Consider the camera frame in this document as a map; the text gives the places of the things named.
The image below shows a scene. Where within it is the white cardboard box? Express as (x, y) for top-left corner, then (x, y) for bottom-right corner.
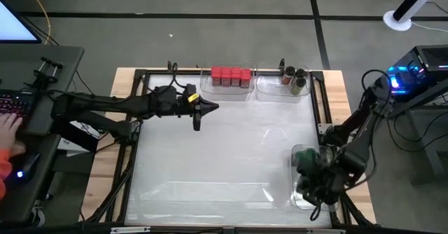
(57, 120), (106, 158)

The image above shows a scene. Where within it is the black computer mouse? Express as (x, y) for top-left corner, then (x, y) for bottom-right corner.
(13, 152), (41, 182)

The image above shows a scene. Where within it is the black-capped olive spice jar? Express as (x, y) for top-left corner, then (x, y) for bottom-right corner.
(290, 76), (307, 97)

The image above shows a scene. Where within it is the backlit keyboard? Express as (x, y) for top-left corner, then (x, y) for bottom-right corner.
(0, 88), (38, 118)

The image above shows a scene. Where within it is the person's forearm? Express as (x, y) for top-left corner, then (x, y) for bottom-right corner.
(0, 149), (13, 200)

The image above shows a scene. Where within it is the red-lidded smoked paprika tin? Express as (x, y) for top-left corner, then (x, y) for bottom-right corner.
(220, 66), (232, 87)
(240, 68), (252, 88)
(211, 66), (222, 87)
(230, 67), (242, 88)

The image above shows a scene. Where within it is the black aluminium table frame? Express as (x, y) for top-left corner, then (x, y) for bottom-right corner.
(80, 60), (377, 234)

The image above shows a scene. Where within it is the yellow cable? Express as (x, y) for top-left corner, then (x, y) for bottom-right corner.
(22, 0), (52, 46)

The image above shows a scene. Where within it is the black desktop computer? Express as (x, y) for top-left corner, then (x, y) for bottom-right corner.
(376, 43), (448, 98)

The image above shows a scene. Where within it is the black clamp stand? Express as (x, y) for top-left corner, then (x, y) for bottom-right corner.
(24, 56), (64, 95)

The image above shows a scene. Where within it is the black cable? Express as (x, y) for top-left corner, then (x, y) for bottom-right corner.
(167, 61), (190, 90)

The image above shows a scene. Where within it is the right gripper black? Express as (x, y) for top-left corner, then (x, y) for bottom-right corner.
(296, 156), (349, 207)

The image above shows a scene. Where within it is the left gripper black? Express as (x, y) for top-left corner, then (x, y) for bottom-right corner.
(153, 85), (220, 132)

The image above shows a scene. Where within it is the person's hand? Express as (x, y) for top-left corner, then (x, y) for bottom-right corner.
(0, 113), (27, 158)

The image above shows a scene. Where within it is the dark grey desk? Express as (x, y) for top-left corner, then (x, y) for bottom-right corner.
(0, 44), (85, 224)

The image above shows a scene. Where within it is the laptop screen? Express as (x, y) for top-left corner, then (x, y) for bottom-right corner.
(0, 0), (43, 45)

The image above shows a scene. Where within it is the green-lidded glass spice jar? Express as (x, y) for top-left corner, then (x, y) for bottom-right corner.
(295, 148), (319, 165)

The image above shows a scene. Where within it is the white tower fan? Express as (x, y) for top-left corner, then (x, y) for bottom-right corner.
(382, 0), (438, 32)

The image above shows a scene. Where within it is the clear plastic bin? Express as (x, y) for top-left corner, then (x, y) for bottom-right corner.
(289, 144), (339, 212)
(255, 64), (312, 97)
(199, 65), (256, 95)

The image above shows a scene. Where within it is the black-capped red spice jar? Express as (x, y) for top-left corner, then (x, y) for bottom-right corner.
(281, 65), (296, 85)

